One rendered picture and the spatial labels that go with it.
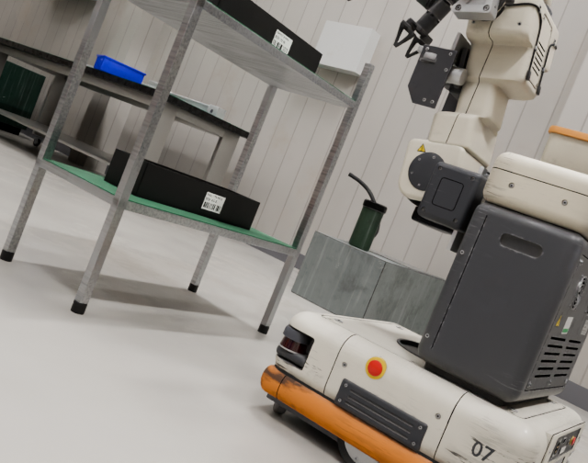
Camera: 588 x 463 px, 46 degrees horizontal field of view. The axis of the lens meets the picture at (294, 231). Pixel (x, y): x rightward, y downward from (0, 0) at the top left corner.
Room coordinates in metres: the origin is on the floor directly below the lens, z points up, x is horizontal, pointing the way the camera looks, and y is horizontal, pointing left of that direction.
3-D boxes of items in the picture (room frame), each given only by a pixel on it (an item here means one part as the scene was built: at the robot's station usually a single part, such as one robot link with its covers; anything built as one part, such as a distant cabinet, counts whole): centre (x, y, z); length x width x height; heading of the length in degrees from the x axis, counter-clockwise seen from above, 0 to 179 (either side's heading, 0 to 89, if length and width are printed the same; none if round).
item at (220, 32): (2.40, 0.40, 0.55); 0.91 x 0.46 x 1.10; 144
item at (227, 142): (5.98, 2.00, 0.50); 2.76 x 1.09 x 1.00; 53
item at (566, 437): (1.63, -0.79, 0.23); 0.41 x 0.02 x 0.08; 147
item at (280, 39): (2.40, 0.38, 1.01); 0.57 x 0.17 x 0.11; 145
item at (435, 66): (1.95, -0.26, 0.99); 0.28 x 0.16 x 0.22; 147
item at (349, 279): (4.23, -0.51, 0.40); 0.83 x 0.66 x 0.80; 143
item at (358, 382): (1.79, -0.50, 0.16); 0.67 x 0.64 x 0.25; 57
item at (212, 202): (2.40, 0.40, 0.41); 0.57 x 0.17 x 0.11; 144
